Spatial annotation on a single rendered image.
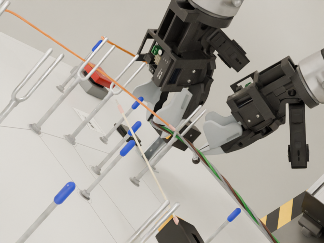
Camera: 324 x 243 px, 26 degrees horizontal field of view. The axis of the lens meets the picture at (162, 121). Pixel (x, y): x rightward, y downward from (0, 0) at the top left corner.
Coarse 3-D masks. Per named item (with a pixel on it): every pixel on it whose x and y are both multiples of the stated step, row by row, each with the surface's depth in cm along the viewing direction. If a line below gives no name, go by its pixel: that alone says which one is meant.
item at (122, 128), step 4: (120, 128) 110; (124, 128) 110; (128, 128) 112; (120, 132) 110; (124, 132) 110; (132, 136) 110; (136, 136) 112; (128, 140) 109; (140, 140) 112; (136, 144) 111; (140, 144) 112
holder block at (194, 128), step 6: (186, 126) 104; (192, 126) 107; (180, 132) 104; (192, 132) 106; (198, 132) 107; (162, 138) 105; (168, 138) 104; (186, 138) 106; (192, 138) 107; (174, 144) 105; (180, 144) 106
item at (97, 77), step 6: (90, 66) 116; (84, 72) 118; (96, 72) 115; (90, 78) 117; (96, 78) 115; (102, 78) 115; (96, 84) 117; (102, 84) 116; (108, 84) 117; (114, 84) 118
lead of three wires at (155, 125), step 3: (150, 120) 99; (150, 123) 99; (153, 123) 98; (156, 123) 97; (153, 126) 98; (156, 126) 97; (159, 126) 96; (162, 126) 96; (159, 129) 96; (162, 129) 96; (165, 129) 95; (168, 129) 95; (165, 132) 95; (168, 132) 95; (171, 132) 94; (177, 135) 94; (177, 138) 94
